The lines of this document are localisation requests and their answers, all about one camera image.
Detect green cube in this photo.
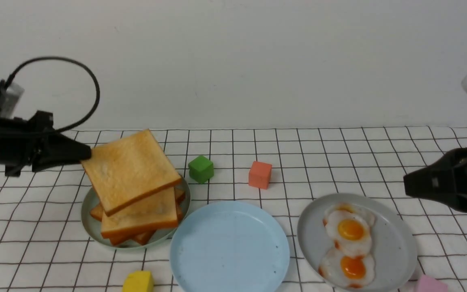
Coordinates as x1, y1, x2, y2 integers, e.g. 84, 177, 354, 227
188, 155, 214, 184

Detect grey plate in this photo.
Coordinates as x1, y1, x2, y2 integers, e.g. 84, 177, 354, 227
297, 193, 418, 292

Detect orange cube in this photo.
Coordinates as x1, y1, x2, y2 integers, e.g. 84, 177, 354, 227
248, 161, 272, 190

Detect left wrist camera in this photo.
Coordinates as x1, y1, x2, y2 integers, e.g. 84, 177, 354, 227
0, 79, 25, 119

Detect toast slice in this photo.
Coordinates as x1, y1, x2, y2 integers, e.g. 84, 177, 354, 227
109, 230, 157, 246
90, 188, 186, 222
81, 129, 182, 216
101, 187, 179, 238

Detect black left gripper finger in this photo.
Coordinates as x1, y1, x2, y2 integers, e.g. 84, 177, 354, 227
32, 133, 92, 172

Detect black left cable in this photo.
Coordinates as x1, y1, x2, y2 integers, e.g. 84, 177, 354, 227
4, 56, 101, 133

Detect light blue plate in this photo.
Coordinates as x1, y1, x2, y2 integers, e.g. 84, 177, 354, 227
170, 201, 290, 292

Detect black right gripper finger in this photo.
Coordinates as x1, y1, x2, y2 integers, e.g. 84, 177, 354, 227
403, 148, 467, 213

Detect yellow cube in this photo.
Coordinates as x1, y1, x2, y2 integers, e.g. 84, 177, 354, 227
122, 271, 154, 292

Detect pink cube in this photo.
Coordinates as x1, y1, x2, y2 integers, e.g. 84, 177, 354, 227
414, 274, 448, 292

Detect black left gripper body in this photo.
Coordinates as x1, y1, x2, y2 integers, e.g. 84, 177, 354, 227
0, 111, 54, 177

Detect green plate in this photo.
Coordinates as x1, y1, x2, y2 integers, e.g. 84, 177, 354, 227
80, 187, 176, 251

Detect white grid tablecloth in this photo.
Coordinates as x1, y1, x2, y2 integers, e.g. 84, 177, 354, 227
0, 126, 467, 292

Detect fried egg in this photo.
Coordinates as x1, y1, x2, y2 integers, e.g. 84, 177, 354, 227
323, 210, 373, 258
323, 202, 376, 227
317, 248, 376, 288

